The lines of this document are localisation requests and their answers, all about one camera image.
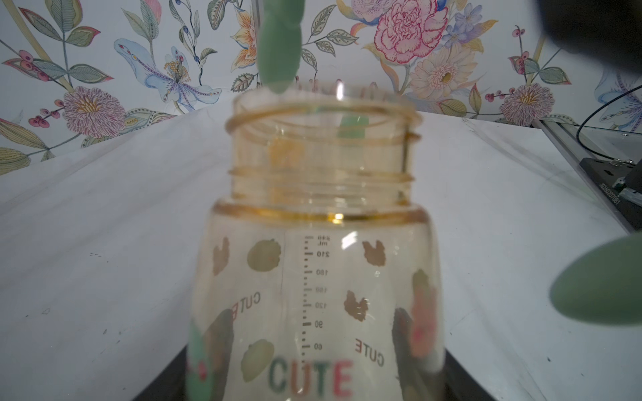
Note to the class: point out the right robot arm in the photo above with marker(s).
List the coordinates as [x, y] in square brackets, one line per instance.
[605, 30]

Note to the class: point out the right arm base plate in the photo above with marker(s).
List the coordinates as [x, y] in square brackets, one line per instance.
[620, 184]

